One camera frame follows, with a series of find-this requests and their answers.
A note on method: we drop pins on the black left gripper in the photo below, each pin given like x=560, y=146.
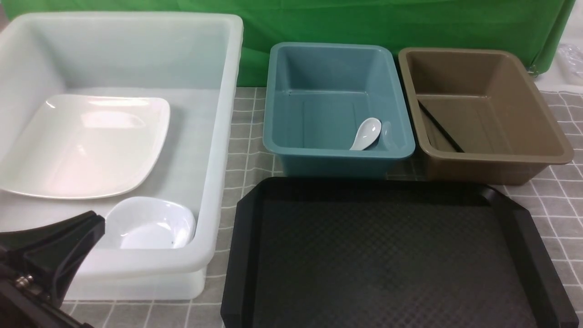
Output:
x=49, y=257

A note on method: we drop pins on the small white bowl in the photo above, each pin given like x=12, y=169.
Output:
x=144, y=223

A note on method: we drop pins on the large white square plate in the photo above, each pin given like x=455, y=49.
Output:
x=79, y=147

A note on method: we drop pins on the white ceramic soup spoon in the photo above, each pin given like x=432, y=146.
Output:
x=368, y=132

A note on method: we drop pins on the black chopstick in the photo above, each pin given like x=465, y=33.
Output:
x=440, y=128

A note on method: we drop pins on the large white plastic bin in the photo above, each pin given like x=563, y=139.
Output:
x=189, y=59

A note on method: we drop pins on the black plastic serving tray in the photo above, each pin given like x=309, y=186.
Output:
x=345, y=253

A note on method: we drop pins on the teal plastic bin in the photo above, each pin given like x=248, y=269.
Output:
x=318, y=94

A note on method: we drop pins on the brown plastic bin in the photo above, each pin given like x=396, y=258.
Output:
x=491, y=107

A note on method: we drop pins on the grey checked tablecloth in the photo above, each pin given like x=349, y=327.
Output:
x=553, y=197

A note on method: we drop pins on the green backdrop cloth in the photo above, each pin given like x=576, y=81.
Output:
x=529, y=29

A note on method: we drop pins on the clear plastic bag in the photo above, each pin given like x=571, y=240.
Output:
x=570, y=57

